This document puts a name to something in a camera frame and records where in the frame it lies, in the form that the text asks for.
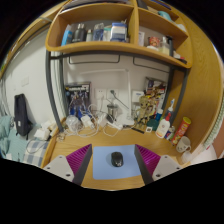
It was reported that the clear plastic container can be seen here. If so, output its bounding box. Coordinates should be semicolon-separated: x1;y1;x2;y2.
65;114;81;133

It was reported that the teal quilt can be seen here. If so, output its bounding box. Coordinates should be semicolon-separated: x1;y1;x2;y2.
0;115;14;158

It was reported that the white wall box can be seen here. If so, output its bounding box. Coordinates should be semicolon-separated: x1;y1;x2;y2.
131;90;145;104

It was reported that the robot model kit box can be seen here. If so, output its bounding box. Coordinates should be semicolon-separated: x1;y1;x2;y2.
64;82;92;116

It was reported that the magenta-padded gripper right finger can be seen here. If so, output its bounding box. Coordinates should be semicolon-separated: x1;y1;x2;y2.
133;144;183;186

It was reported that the grey metal post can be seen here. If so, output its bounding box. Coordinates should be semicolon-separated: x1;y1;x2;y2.
44;51;66;133

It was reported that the blue bottle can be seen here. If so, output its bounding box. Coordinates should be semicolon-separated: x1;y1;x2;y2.
154;108;164;123

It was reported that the blue plaid blanket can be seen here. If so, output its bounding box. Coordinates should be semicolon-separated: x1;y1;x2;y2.
22;139;51;168

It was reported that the light blue mouse pad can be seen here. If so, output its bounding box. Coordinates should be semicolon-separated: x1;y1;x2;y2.
92;144;143;181

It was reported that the teal box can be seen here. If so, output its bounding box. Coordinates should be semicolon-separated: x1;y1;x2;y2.
146;119;160;132

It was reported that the white wall socket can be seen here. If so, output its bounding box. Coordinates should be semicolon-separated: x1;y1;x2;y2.
94;88;108;100
107;88;119;100

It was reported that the black computer mouse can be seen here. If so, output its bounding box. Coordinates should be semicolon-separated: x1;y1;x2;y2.
110;151;124;168

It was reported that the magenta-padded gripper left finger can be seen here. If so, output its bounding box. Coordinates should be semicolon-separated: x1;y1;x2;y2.
44;144;93;186

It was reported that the steel cup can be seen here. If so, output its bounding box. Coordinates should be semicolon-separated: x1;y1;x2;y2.
106;103;119;119

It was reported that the white power strip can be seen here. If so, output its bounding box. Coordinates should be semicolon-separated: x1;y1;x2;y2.
106;120;124;131

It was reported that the colourful figure box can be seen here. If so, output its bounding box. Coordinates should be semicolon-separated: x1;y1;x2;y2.
144;77;168;111

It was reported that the tree creature figurine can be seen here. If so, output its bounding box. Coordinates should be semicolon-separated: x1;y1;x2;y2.
134;95;158;131

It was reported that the white mug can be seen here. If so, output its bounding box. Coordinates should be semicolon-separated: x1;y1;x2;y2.
175;135;193;154

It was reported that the red snack can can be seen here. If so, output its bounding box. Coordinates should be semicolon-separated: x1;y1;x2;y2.
171;116;192;146

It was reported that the white power adapter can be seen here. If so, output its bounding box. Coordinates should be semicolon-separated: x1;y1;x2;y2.
96;113;108;126

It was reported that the wooden shelf unit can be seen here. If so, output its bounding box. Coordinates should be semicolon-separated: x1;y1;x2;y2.
44;0;201;69

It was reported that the black backpack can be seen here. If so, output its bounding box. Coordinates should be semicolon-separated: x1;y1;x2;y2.
13;93;34;137

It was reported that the white charger block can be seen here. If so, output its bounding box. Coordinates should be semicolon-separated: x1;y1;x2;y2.
80;115;94;128

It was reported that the white pump lotion bottle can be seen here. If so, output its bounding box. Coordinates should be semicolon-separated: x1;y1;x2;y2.
155;111;173;139

